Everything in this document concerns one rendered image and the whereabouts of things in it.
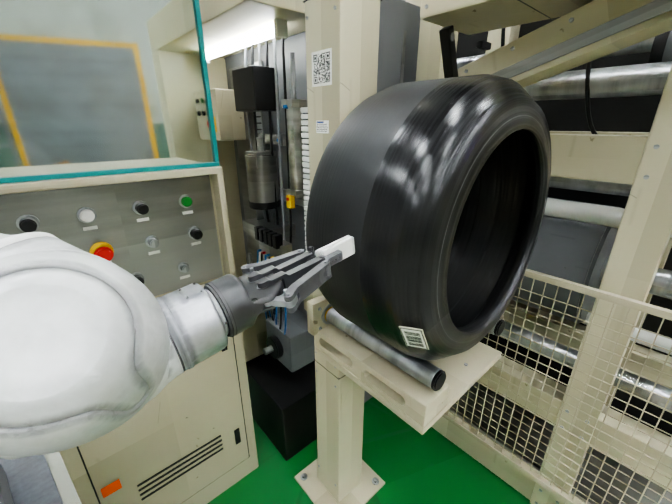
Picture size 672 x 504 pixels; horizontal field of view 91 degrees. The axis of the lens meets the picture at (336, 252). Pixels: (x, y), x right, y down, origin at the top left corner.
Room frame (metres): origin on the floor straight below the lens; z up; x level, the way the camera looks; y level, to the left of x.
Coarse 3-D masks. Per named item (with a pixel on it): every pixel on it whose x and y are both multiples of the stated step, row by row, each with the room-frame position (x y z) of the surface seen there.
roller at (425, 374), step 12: (336, 312) 0.75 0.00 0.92; (336, 324) 0.73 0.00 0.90; (348, 324) 0.71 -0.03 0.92; (360, 336) 0.67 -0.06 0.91; (372, 336) 0.65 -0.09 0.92; (372, 348) 0.64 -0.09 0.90; (384, 348) 0.61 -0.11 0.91; (396, 360) 0.58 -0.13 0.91; (408, 360) 0.57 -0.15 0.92; (420, 360) 0.56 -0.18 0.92; (408, 372) 0.56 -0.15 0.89; (420, 372) 0.54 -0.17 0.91; (432, 372) 0.53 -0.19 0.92; (444, 372) 0.54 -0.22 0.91; (432, 384) 0.52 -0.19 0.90
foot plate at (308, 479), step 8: (312, 464) 0.99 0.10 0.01; (304, 472) 0.96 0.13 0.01; (312, 472) 0.96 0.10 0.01; (368, 472) 0.96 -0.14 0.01; (296, 480) 0.93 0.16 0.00; (304, 480) 0.93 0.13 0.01; (312, 480) 0.93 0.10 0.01; (368, 480) 0.93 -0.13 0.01; (376, 480) 0.92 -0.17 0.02; (304, 488) 0.89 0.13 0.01; (312, 488) 0.89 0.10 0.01; (320, 488) 0.89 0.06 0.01; (360, 488) 0.89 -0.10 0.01; (368, 488) 0.89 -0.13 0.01; (376, 488) 0.89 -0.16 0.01; (312, 496) 0.86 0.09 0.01; (320, 496) 0.86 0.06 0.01; (328, 496) 0.86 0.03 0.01; (352, 496) 0.86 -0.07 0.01; (360, 496) 0.86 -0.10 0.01; (368, 496) 0.86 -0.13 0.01
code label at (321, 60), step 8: (328, 48) 0.87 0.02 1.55; (312, 56) 0.91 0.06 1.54; (320, 56) 0.89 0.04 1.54; (328, 56) 0.87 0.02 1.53; (312, 64) 0.91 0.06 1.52; (320, 64) 0.89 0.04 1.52; (328, 64) 0.87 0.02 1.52; (312, 72) 0.91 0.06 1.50; (320, 72) 0.89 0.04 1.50; (328, 72) 0.87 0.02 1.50; (312, 80) 0.91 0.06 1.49; (320, 80) 0.89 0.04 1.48; (328, 80) 0.87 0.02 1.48
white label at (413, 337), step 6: (402, 330) 0.46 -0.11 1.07; (408, 330) 0.46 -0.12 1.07; (414, 330) 0.45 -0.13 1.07; (420, 330) 0.45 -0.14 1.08; (408, 336) 0.47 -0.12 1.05; (414, 336) 0.46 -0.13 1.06; (420, 336) 0.45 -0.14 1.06; (408, 342) 0.48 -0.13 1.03; (414, 342) 0.47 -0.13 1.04; (420, 342) 0.46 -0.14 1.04; (426, 342) 0.46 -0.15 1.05; (426, 348) 0.46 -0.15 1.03
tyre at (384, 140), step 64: (384, 128) 0.57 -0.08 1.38; (448, 128) 0.51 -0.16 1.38; (512, 128) 0.58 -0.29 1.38; (320, 192) 0.59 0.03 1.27; (384, 192) 0.49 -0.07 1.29; (448, 192) 0.47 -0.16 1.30; (512, 192) 0.86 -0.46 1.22; (384, 256) 0.46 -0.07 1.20; (448, 256) 0.47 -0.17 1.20; (512, 256) 0.80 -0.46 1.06; (384, 320) 0.48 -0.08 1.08; (448, 320) 0.49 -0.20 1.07
